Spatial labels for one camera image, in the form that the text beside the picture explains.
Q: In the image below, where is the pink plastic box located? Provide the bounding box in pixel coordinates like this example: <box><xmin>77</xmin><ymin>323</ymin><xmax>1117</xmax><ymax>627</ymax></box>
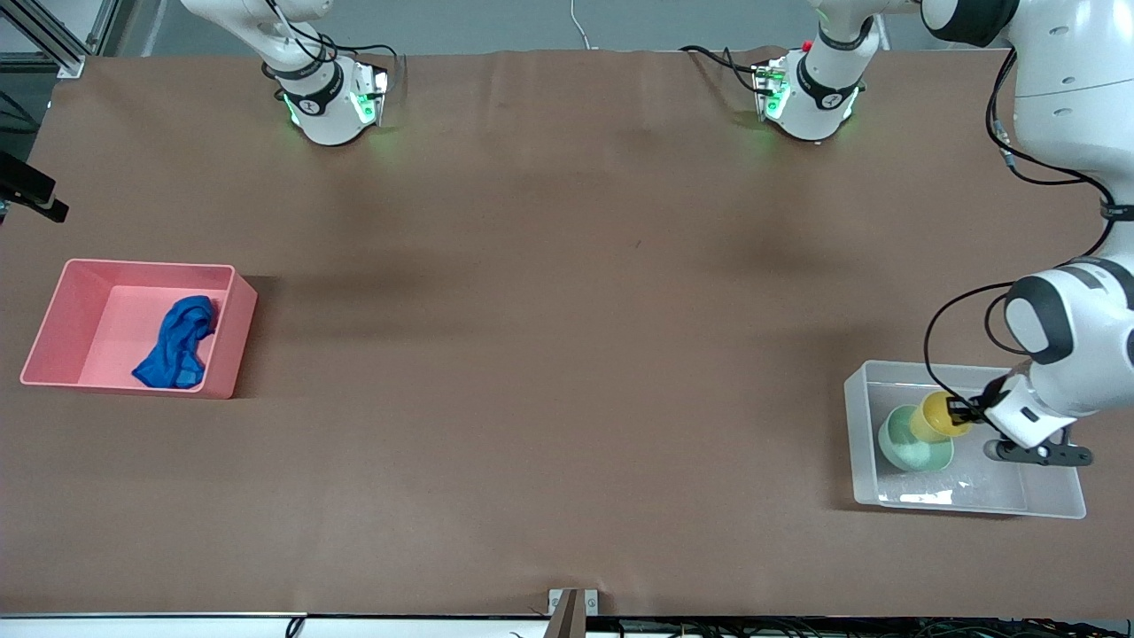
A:
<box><xmin>19</xmin><ymin>258</ymin><xmax>259</xmax><ymax>400</ymax></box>

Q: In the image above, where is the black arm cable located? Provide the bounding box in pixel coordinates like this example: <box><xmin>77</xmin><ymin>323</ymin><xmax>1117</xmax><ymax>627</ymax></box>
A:
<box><xmin>261</xmin><ymin>0</ymin><xmax>401</xmax><ymax>85</ymax></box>
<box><xmin>922</xmin><ymin>49</ymin><xmax>1119</xmax><ymax>419</ymax></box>

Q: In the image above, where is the aluminium frame profile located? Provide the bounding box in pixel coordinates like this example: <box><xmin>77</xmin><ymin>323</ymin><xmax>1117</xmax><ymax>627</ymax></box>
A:
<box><xmin>0</xmin><ymin>0</ymin><xmax>118</xmax><ymax>79</ymax></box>

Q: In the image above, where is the black looped cable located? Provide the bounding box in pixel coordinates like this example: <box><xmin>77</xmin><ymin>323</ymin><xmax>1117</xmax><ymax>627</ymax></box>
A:
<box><xmin>0</xmin><ymin>87</ymin><xmax>42</xmax><ymax>136</ymax></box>

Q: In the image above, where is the mint green bowl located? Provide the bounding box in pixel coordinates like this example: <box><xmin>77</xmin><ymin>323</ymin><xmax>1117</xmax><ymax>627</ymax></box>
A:
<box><xmin>877</xmin><ymin>404</ymin><xmax>956</xmax><ymax>472</ymax></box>

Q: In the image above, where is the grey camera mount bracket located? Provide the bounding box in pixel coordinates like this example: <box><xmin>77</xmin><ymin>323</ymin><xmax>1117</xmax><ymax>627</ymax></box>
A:
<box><xmin>548</xmin><ymin>588</ymin><xmax>601</xmax><ymax>638</ymax></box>

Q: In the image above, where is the yellow plastic cup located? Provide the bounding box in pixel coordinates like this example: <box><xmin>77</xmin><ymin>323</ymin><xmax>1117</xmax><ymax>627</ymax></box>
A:
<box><xmin>910</xmin><ymin>390</ymin><xmax>974</xmax><ymax>444</ymax></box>

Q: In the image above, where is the blue cloth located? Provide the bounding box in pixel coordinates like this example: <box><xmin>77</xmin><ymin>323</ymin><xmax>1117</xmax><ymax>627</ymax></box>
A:
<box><xmin>131</xmin><ymin>295</ymin><xmax>219</xmax><ymax>391</ymax></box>

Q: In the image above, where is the clear plastic bin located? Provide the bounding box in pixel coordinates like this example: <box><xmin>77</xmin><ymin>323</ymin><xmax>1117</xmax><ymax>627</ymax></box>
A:
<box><xmin>843</xmin><ymin>360</ymin><xmax>1087</xmax><ymax>520</ymax></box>

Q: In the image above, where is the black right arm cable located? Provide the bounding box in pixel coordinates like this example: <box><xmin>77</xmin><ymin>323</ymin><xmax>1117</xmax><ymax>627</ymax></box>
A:
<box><xmin>261</xmin><ymin>0</ymin><xmax>401</xmax><ymax>85</ymax></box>

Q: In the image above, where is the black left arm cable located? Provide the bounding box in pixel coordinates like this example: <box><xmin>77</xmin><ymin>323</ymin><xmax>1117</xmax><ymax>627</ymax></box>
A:
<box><xmin>922</xmin><ymin>49</ymin><xmax>1119</xmax><ymax>419</ymax></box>

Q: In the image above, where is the black base cable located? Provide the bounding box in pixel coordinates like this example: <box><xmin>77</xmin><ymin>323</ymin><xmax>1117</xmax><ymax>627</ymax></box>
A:
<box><xmin>680</xmin><ymin>44</ymin><xmax>765</xmax><ymax>95</ymax></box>

